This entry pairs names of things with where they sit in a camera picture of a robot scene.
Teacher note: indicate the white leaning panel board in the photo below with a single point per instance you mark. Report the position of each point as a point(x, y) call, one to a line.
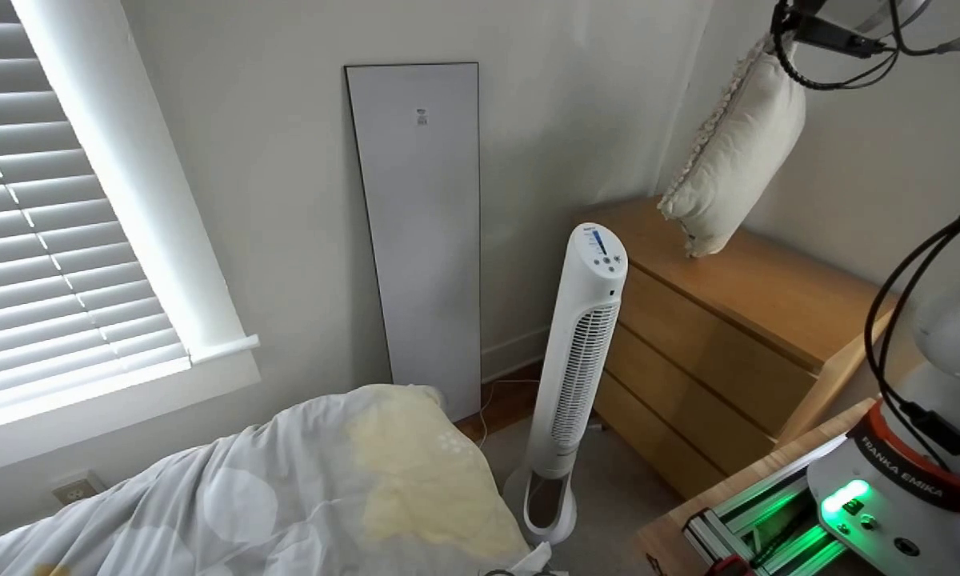
point(418, 139)

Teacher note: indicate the white window blinds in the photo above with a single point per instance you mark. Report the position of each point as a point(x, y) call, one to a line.
point(75, 301)

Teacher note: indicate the robot mount stand with rails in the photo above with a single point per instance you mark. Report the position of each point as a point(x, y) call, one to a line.
point(759, 518)

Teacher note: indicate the wooden dresser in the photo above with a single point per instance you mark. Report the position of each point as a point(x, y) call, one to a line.
point(721, 360)

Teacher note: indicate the cream tufted throw pillow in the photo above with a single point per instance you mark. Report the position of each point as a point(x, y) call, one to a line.
point(737, 155)

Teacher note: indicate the white tower fan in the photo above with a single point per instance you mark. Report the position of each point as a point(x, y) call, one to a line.
point(578, 350)

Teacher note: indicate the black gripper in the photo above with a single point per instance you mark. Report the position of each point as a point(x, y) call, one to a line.
point(804, 24)

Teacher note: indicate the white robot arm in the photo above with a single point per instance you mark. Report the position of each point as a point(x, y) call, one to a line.
point(889, 490)

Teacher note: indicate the bed with patterned duvet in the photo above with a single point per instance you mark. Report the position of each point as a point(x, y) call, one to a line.
point(353, 484)

